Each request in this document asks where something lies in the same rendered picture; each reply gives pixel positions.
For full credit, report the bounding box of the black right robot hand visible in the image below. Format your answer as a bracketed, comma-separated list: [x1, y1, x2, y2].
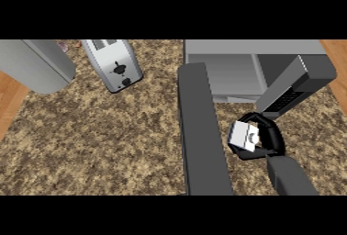
[227, 111, 287, 161]

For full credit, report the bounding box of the dark grey microwave door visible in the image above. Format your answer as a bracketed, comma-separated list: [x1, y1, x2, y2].
[175, 62, 236, 196]

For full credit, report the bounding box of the grey microwave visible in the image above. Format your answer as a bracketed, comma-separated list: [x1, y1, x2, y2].
[182, 39, 338, 121]

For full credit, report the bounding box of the silver toaster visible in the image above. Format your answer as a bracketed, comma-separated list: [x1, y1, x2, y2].
[79, 39, 144, 95]

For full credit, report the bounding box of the small pink object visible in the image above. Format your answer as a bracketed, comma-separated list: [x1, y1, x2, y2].
[55, 40, 70, 53]

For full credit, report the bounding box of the grey rounded appliance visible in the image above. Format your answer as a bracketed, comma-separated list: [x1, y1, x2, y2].
[0, 39, 76, 95]

